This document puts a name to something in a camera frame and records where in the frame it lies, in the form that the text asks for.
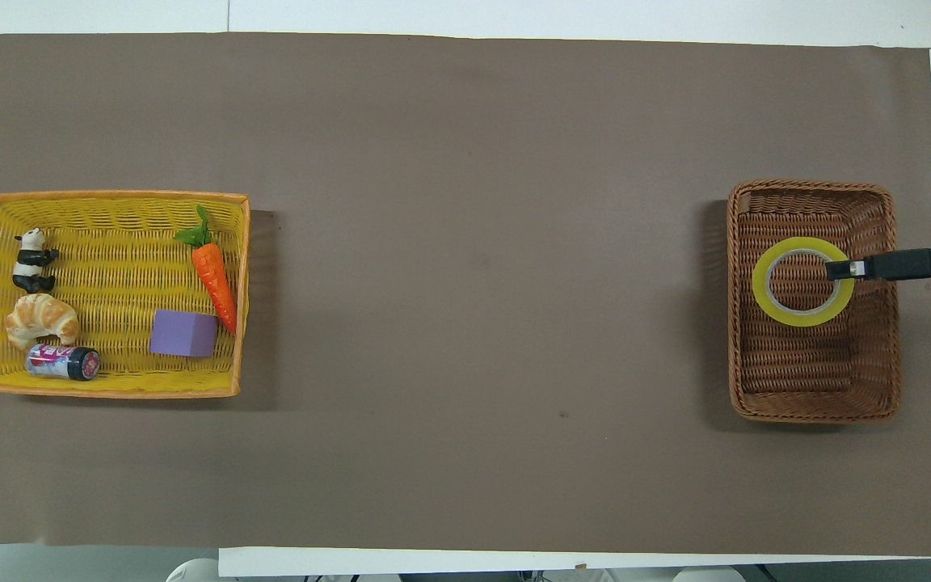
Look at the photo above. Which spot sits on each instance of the orange toy carrot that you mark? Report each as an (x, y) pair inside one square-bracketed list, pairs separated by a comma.
[(215, 279)]

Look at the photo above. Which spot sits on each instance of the yellow woven basket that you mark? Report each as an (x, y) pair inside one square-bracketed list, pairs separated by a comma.
[(110, 267)]

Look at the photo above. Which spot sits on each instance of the panda figurine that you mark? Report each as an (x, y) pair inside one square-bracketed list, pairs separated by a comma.
[(29, 263)]

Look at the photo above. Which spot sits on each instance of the small printed can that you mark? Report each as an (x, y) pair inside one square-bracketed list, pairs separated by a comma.
[(61, 362)]

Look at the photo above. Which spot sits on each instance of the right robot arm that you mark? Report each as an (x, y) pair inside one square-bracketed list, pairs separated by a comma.
[(708, 575)]

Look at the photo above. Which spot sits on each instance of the brown wicker basket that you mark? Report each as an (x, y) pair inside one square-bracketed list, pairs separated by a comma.
[(797, 372)]

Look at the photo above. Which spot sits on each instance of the purple foam cube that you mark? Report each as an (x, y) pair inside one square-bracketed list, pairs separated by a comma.
[(183, 335)]

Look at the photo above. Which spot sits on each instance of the yellow tape roll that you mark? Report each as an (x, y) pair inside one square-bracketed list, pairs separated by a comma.
[(760, 283)]

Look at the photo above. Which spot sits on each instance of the toy croissant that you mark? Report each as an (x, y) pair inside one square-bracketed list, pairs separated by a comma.
[(41, 319)]

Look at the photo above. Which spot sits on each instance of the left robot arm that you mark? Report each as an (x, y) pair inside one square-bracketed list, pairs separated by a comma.
[(191, 572)]

